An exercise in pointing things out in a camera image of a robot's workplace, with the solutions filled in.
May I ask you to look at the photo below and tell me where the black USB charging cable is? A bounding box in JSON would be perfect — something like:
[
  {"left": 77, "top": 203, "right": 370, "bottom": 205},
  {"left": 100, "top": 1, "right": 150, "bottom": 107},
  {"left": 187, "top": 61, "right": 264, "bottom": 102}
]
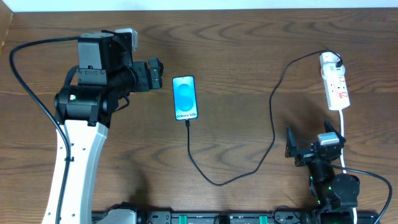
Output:
[{"left": 185, "top": 49, "right": 344, "bottom": 187}]

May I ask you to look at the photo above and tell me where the blue Galaxy smartphone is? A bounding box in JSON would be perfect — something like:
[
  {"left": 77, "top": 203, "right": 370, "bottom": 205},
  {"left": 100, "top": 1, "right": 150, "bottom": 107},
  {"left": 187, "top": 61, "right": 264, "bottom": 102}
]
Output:
[{"left": 172, "top": 75, "right": 198, "bottom": 121}]

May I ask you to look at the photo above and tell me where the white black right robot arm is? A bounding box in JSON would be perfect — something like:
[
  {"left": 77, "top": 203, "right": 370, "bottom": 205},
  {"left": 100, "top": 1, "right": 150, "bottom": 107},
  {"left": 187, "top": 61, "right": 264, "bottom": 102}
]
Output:
[{"left": 285, "top": 120, "right": 360, "bottom": 223}]

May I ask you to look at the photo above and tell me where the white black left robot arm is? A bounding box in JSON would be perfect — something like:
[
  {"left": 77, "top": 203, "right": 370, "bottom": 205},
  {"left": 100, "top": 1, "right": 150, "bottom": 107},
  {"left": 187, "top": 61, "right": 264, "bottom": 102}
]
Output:
[{"left": 42, "top": 29, "right": 164, "bottom": 223}]

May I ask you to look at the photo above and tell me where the white USB charger plug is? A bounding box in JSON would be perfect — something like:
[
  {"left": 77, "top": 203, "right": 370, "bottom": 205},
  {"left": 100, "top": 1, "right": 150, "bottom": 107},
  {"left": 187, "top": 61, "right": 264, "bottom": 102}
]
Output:
[{"left": 320, "top": 52, "right": 345, "bottom": 80}]

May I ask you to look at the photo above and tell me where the white power strip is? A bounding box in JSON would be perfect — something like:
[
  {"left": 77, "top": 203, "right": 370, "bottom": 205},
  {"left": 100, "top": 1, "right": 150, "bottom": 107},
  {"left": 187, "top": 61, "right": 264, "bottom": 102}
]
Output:
[{"left": 322, "top": 75, "right": 350, "bottom": 111}]

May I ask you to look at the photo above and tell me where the brown cardboard box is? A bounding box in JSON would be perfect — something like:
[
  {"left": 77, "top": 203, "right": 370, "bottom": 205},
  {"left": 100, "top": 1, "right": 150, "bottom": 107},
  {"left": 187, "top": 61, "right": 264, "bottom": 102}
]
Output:
[{"left": 0, "top": 0, "right": 14, "bottom": 52}]

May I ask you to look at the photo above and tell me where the white power strip cord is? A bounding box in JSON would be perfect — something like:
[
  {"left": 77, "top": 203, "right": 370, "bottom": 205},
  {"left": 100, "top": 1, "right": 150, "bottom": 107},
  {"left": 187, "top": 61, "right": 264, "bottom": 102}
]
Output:
[{"left": 338, "top": 108, "right": 358, "bottom": 224}]

